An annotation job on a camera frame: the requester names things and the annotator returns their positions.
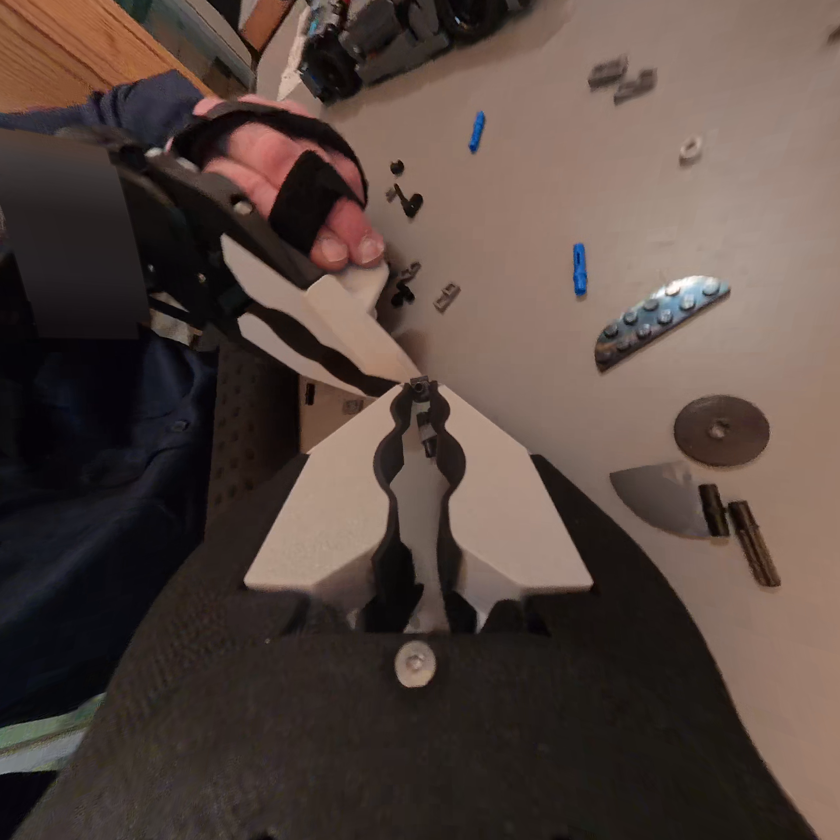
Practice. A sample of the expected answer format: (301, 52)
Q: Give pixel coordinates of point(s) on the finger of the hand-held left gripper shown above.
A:
(289, 289)
(289, 351)

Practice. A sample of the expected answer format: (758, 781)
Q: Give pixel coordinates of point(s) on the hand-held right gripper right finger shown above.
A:
(518, 525)

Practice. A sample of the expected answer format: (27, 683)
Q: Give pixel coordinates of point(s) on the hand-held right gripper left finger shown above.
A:
(315, 525)

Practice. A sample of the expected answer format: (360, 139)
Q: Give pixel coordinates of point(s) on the small lego axle assembly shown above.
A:
(421, 388)

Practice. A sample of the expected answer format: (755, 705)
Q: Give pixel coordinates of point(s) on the blue lego pin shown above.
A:
(477, 131)
(579, 269)

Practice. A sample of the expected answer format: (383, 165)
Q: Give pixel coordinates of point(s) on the long black lego axle connector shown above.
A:
(410, 203)

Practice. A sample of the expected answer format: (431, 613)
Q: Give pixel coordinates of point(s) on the grey lego piece cluster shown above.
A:
(445, 299)

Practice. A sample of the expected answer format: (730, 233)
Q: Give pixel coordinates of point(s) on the dark round lego disc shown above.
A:
(695, 430)

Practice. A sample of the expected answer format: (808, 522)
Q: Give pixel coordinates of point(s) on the dark grey half-round lego plate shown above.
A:
(659, 318)

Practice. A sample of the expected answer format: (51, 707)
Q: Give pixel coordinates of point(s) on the partly built lego car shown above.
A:
(394, 39)

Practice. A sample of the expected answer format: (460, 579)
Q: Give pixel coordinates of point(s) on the small grey lego brick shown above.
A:
(607, 72)
(635, 85)

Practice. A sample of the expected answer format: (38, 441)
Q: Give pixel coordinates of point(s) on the light grey lego bush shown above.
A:
(682, 152)

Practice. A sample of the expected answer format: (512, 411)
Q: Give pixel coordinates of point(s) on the person's left hand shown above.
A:
(262, 151)

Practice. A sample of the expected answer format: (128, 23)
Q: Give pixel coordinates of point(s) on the wooden panel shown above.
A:
(65, 52)

